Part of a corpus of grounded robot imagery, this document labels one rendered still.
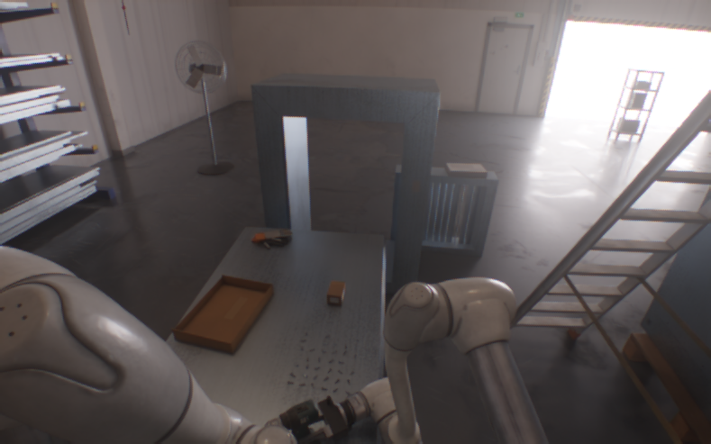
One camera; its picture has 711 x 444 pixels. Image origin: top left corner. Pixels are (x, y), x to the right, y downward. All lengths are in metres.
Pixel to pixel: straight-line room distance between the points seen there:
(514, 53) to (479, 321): 9.72
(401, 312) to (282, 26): 10.07
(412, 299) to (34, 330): 0.67
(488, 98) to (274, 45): 5.82
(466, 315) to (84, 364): 0.73
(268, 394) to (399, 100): 1.74
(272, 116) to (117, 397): 2.27
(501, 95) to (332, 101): 8.35
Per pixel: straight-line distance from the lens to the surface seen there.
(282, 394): 1.55
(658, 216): 1.90
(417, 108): 2.34
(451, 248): 3.55
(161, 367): 0.39
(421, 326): 0.85
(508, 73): 10.42
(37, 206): 4.83
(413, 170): 2.45
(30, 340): 0.33
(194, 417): 0.46
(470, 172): 3.24
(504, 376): 0.89
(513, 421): 0.88
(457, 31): 10.15
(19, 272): 0.45
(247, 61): 11.05
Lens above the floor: 1.90
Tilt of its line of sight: 29 degrees down
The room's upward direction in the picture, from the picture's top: 1 degrees clockwise
